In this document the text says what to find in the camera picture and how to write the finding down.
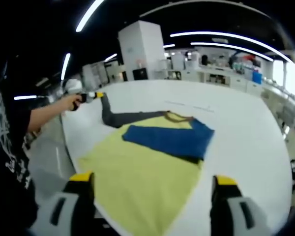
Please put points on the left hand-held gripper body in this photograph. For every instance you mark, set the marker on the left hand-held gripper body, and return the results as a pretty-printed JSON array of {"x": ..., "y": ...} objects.
[{"x": 73, "y": 85}]

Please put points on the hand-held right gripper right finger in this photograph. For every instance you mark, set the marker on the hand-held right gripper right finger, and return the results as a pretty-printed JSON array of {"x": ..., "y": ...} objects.
[{"x": 226, "y": 209}]

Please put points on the person's left hand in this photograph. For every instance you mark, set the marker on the person's left hand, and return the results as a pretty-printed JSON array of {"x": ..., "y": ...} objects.
[{"x": 70, "y": 102}]

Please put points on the white square pillar red mark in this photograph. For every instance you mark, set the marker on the white square pillar red mark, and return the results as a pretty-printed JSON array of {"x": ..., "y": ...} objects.
[{"x": 142, "y": 46}]

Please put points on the white counter cabinets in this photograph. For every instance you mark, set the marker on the white counter cabinets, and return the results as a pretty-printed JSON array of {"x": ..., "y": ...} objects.
[{"x": 211, "y": 77}]

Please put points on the yellow garment grey blue sleeves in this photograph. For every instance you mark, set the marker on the yellow garment grey blue sleeves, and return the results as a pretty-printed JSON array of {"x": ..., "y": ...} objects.
[{"x": 142, "y": 172}]

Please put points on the long curved ceiling light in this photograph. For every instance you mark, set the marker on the long curved ceiling light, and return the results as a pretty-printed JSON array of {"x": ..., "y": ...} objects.
[
  {"x": 231, "y": 47},
  {"x": 226, "y": 35}
]

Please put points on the black white small figure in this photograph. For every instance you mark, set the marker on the black white small figure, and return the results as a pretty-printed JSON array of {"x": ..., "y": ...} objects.
[{"x": 294, "y": 168}]

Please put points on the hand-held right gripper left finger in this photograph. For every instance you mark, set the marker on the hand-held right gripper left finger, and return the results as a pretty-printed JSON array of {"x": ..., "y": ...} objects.
[{"x": 71, "y": 209}]

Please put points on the person's black printed t-shirt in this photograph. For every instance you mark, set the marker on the person's black printed t-shirt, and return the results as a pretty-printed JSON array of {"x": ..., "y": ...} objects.
[{"x": 7, "y": 159}]

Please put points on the ceiling light strip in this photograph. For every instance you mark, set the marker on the ceiling light strip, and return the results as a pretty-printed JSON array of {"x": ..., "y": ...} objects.
[
  {"x": 88, "y": 14},
  {"x": 168, "y": 45},
  {"x": 24, "y": 97},
  {"x": 66, "y": 66},
  {"x": 110, "y": 57}
]

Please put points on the blue storage box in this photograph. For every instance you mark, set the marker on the blue storage box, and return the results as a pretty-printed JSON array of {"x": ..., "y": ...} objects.
[{"x": 256, "y": 77}]

